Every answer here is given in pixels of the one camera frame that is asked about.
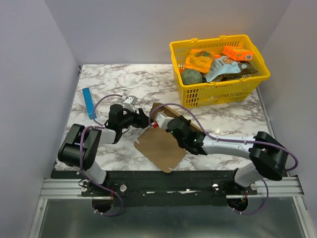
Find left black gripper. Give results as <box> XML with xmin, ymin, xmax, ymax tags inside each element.
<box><xmin>119</xmin><ymin>105</ymin><xmax>154</xmax><ymax>129</ymax></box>

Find brown cardboard box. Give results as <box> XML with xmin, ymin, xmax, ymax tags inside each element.
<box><xmin>133</xmin><ymin>103</ymin><xmax>203</xmax><ymax>174</ymax></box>

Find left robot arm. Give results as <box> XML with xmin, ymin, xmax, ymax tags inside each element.
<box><xmin>57</xmin><ymin>104</ymin><xmax>149</xmax><ymax>196</ymax></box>

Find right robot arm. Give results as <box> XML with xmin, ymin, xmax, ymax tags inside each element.
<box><xmin>166</xmin><ymin>116</ymin><xmax>288</xmax><ymax>194</ymax></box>

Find orange carton box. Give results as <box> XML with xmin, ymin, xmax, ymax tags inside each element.
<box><xmin>222</xmin><ymin>46</ymin><xmax>254</xmax><ymax>61</ymax></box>

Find green round melon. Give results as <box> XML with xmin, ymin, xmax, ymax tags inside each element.
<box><xmin>181</xmin><ymin>69</ymin><xmax>203</xmax><ymax>85</ymax></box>

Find long blue bar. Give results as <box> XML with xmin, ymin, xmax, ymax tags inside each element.
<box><xmin>82</xmin><ymin>87</ymin><xmax>97</xmax><ymax>119</ymax></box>

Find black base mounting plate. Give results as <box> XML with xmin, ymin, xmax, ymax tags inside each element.
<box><xmin>51</xmin><ymin>168</ymin><xmax>289</xmax><ymax>208</ymax></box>

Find yellow plastic basket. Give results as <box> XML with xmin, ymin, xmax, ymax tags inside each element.
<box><xmin>169</xmin><ymin>34</ymin><xmax>270</xmax><ymax>108</ymax></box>

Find orange snack pouch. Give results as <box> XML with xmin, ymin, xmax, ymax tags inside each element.
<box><xmin>185</xmin><ymin>49</ymin><xmax>214</xmax><ymax>74</ymax></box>

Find light blue snack bag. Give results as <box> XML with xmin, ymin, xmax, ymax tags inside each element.
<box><xmin>205</xmin><ymin>56</ymin><xmax>241</xmax><ymax>83</ymax></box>

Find dark brown snack bag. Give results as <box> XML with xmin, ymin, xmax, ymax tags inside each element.
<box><xmin>213</xmin><ymin>61</ymin><xmax>258</xmax><ymax>82</ymax></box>

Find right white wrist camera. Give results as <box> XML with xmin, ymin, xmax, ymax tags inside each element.
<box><xmin>155</xmin><ymin>112</ymin><xmax>174</xmax><ymax>129</ymax></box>

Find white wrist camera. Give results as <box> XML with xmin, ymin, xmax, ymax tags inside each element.
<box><xmin>155</xmin><ymin>112</ymin><xmax>174</xmax><ymax>129</ymax></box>
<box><xmin>123</xmin><ymin>96</ymin><xmax>138</xmax><ymax>112</ymax></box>

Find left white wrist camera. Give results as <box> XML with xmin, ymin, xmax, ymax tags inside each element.
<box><xmin>123</xmin><ymin>96</ymin><xmax>138</xmax><ymax>112</ymax></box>

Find aluminium frame rail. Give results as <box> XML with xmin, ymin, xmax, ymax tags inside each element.
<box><xmin>30</xmin><ymin>177</ymin><xmax>314</xmax><ymax>238</ymax></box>

